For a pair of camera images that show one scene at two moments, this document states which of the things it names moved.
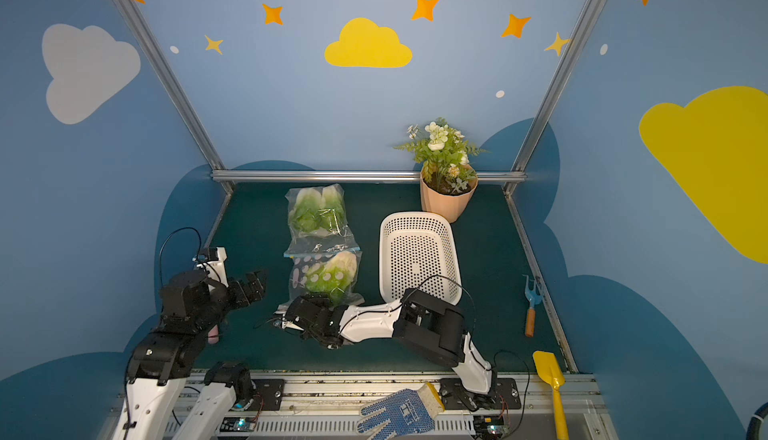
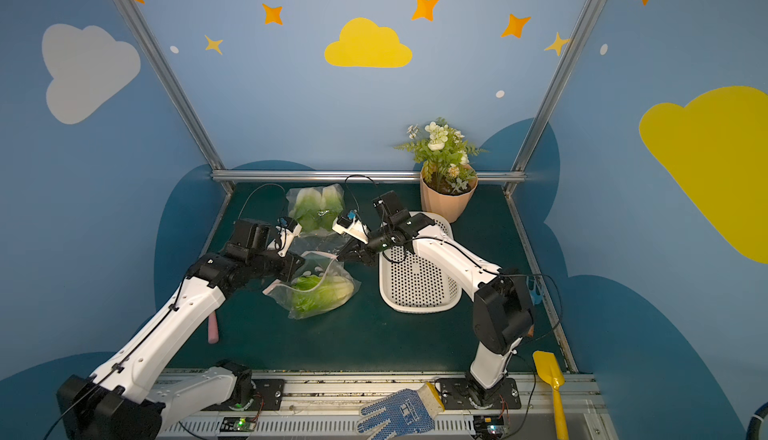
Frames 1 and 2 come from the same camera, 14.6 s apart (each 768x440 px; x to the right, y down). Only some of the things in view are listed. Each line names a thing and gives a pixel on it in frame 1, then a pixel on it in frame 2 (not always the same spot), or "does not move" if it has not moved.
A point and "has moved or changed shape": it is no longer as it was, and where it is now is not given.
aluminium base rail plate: [325, 406] does not move
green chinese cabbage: [335, 276] has moved or changed shape
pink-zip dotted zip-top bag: [324, 263] has moved or changed shape
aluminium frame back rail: [352, 176] does not move
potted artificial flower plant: [447, 181] does not move
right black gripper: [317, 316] to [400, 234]
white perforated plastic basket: [419, 250] does not move
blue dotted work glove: [407, 412] does not move
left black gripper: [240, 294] to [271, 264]
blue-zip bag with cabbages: [318, 221] does not move
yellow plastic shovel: [550, 373] does not move
